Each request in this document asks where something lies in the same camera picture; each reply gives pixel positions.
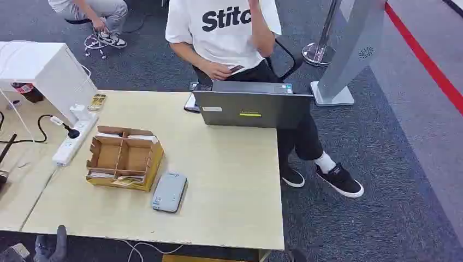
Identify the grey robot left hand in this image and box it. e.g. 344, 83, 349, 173
34, 224, 68, 262

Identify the person's right hand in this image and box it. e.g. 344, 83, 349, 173
201, 61, 234, 81

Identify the seated person in white shirt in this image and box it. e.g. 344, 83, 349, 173
164, 0, 365, 199

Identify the grey laptop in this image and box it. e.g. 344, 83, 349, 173
192, 80, 314, 130

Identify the printed cards stack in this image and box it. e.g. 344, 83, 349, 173
86, 170, 146, 186

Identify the white cards stack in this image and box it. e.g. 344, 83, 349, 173
95, 132, 159, 145

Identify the pale desk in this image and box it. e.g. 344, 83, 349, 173
21, 90, 286, 262

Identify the white power strip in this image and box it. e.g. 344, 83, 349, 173
52, 111, 99, 168

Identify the black rod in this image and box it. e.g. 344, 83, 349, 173
0, 133, 18, 164

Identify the wooden card box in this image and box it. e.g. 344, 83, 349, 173
85, 125, 165, 193

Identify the yellow card pack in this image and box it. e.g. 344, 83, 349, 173
87, 93, 108, 112

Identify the crouching person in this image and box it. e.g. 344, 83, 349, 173
48, 0, 128, 49

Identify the grey kiosk stand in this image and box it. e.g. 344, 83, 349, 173
310, 0, 388, 108

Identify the white power adapter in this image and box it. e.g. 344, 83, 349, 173
69, 104, 92, 122

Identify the red and black object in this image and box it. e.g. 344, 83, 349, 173
10, 82, 45, 104

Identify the white cabinet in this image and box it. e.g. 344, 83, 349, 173
0, 40, 99, 126

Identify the red floor tape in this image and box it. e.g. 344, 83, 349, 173
384, 2, 463, 116

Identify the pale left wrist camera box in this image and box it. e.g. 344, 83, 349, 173
0, 243, 31, 262

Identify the chrome stanchion post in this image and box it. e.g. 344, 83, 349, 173
301, 0, 343, 68

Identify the white cable bundle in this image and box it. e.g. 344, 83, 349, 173
83, 32, 108, 61

